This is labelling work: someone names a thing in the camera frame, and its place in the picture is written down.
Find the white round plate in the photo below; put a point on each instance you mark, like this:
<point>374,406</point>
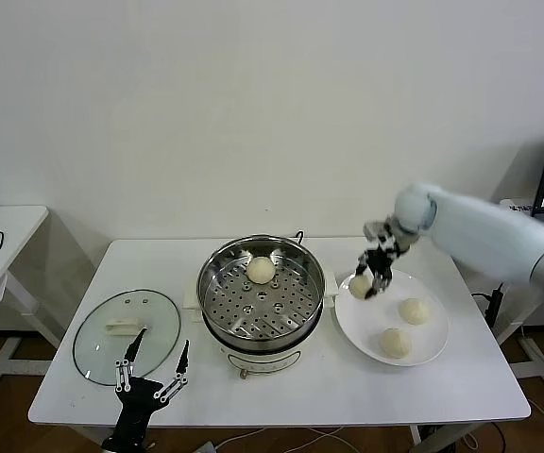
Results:
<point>371,325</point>

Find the grey power strip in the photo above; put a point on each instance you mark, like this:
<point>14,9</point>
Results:
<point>206,447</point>

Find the stainless steel steamer pot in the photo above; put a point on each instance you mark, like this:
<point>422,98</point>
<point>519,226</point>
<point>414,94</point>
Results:
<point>262,363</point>

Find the stainless steel steamer basket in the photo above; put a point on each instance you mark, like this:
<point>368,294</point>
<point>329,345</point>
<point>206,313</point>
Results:
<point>262,311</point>

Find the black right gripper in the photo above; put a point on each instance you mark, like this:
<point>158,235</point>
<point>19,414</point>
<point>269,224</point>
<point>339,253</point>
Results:
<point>387,252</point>

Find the glass pot lid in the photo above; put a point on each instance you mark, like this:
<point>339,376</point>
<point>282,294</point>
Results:
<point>97,330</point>

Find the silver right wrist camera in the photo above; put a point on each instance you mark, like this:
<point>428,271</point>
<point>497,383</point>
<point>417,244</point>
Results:
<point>373,230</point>

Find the white side desk with laptop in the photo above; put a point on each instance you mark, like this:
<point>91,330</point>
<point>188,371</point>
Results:
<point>543,373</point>

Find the white steamed baozi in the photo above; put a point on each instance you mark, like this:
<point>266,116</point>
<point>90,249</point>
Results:
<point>413,311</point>
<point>259,270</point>
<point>360,289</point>
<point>395,343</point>

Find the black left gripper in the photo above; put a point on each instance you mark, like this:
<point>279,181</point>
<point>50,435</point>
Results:
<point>135,398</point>

